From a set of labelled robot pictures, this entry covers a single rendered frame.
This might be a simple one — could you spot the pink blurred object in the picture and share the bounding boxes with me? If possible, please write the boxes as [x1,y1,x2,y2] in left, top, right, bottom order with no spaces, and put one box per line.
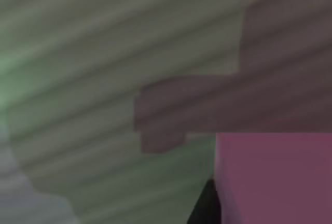
[214,132,332,224]

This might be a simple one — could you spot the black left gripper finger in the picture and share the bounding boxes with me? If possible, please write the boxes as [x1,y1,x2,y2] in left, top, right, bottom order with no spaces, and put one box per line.
[187,178,223,224]

